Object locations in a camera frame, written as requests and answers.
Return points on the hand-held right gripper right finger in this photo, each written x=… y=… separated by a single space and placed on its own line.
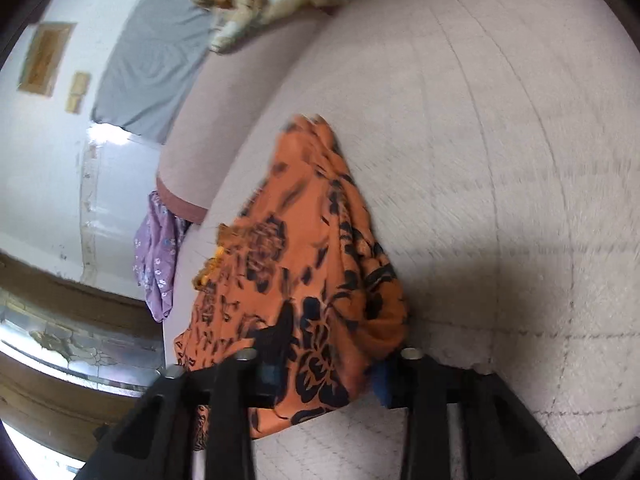
x=385 y=385

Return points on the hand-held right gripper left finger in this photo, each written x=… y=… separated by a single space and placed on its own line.
x=267 y=380

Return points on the orange floral shirt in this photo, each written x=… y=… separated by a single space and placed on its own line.
x=310 y=240

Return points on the purple patterned garment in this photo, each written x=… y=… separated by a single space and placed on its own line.
x=157 y=260

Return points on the glass window pane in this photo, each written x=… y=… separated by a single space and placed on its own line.
x=75 y=340

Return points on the pink bolster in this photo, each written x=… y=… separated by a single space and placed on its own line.
x=220 y=125

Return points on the grey pillow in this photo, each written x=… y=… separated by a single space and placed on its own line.
x=150 y=60

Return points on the wooden door frame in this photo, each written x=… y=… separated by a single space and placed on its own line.
x=60 y=280

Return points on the small framed wall picture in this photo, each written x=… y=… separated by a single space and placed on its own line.
x=78 y=92

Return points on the large framed wall picture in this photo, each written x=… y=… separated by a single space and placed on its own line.
x=45 y=57

